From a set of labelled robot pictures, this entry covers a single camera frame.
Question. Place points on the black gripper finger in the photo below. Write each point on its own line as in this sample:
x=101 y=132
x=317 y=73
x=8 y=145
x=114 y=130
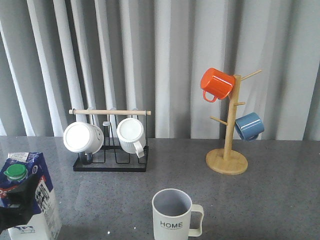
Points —
x=23 y=196

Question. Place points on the blue white milk carton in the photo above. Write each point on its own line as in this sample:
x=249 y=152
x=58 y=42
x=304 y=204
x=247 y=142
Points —
x=45 y=224

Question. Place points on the white HOME mug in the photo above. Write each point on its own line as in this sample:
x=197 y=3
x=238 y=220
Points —
x=171 y=214

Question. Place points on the white smiley mug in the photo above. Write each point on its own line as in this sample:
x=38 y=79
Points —
x=83 y=138

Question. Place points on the white ribbed mug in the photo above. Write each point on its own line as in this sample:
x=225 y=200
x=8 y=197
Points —
x=131 y=135

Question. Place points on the grey pleated curtain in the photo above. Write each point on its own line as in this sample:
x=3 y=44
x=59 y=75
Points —
x=58 y=55

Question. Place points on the wooden mug tree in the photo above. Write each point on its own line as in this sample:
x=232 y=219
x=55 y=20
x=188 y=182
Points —
x=225 y=160

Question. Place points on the orange mug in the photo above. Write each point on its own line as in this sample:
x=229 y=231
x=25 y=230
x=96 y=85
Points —
x=216 y=85

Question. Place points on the blue mug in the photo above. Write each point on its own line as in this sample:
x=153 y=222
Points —
x=249 y=126

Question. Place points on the black wire mug rack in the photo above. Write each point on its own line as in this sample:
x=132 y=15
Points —
x=111 y=157

